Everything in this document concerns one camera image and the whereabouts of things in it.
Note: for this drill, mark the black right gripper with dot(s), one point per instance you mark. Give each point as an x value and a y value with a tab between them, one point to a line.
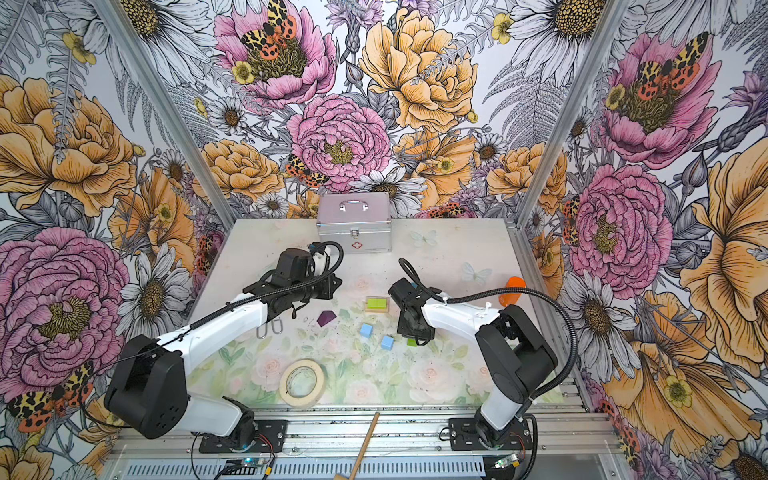
402	330

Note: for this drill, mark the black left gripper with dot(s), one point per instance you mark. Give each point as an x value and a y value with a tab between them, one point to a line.
329	289

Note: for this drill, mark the light blue cube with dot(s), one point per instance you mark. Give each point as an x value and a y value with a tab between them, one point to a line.
366	330
387	342

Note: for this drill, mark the natural wood plank block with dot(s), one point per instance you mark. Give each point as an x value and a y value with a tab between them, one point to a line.
377	310

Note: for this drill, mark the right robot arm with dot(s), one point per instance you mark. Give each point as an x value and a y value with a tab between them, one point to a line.
521	363

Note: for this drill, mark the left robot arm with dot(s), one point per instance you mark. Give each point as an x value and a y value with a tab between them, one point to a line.
148	390

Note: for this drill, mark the purple wood block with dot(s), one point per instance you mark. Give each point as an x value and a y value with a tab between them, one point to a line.
326	317

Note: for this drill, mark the silver first aid case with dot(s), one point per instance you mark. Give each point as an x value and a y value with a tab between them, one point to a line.
359	222

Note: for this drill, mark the orange plastic cup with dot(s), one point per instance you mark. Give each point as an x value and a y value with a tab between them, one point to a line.
512	298

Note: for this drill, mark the wooden stick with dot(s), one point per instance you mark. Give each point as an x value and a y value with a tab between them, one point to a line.
362	451

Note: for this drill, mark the masking tape roll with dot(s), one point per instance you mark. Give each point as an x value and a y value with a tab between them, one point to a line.
302	384

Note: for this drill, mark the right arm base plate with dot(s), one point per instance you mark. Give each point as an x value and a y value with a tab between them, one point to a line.
464	435

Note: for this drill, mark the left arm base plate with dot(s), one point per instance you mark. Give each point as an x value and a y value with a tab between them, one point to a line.
267	436

